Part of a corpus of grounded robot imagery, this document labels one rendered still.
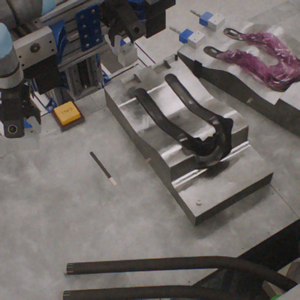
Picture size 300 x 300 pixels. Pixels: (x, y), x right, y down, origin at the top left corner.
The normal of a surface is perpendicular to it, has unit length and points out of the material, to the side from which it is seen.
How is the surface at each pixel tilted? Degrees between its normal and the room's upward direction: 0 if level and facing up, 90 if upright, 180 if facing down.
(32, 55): 90
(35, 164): 0
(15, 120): 32
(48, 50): 90
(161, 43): 0
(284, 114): 90
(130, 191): 0
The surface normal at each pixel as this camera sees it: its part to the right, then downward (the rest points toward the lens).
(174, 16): -0.02, -0.55
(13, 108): 0.02, -0.02
